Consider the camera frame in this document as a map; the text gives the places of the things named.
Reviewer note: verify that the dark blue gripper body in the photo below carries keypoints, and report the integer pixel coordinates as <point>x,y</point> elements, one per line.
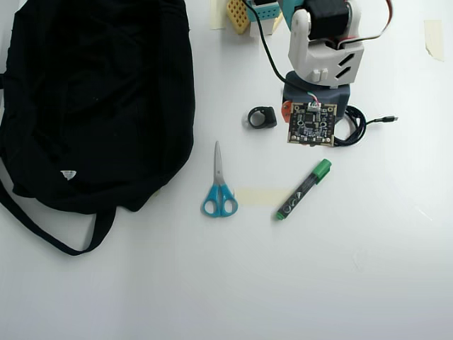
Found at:
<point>340,98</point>

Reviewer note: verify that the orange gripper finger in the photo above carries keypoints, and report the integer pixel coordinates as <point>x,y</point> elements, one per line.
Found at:
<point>286,110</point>

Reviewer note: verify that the green marker pen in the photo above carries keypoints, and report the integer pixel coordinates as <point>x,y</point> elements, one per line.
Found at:
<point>301,191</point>

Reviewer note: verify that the white grey teal robot arm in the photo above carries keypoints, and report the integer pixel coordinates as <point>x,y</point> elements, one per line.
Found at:
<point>318,60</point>

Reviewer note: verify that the black fabric bag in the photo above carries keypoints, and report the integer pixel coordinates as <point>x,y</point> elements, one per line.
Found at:
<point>88,106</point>

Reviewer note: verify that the wide beige masking tape strip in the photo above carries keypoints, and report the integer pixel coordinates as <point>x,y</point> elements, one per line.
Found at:
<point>258,197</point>

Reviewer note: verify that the yellow perforated base piece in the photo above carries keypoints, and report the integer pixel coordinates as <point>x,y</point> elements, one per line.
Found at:
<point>236,16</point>

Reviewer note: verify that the narrow beige masking tape strip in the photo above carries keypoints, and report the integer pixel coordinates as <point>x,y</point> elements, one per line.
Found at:
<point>217,16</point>

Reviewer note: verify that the torn beige masking tape piece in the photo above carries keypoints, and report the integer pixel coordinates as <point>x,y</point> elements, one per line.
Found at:
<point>435,39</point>

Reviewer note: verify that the bare camera circuit board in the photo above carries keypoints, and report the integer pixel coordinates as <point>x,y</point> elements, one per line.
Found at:
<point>311,124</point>

